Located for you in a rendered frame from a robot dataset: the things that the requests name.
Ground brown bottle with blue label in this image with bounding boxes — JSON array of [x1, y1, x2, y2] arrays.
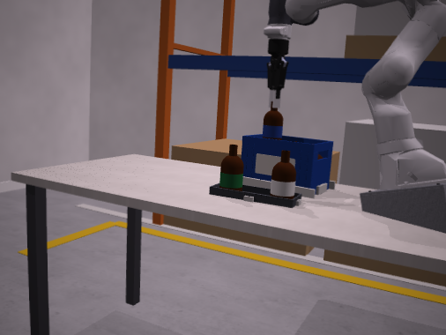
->
[[263, 101, 283, 140]]

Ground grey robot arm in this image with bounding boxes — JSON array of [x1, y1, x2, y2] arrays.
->
[[264, 0, 446, 190]]

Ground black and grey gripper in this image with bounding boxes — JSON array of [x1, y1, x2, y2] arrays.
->
[[267, 39, 289, 108]]

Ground blue crate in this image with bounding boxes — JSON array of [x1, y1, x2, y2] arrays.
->
[[242, 134, 333, 190]]

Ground brown bottle with green label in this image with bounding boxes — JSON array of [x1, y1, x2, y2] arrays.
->
[[219, 145, 244, 191]]

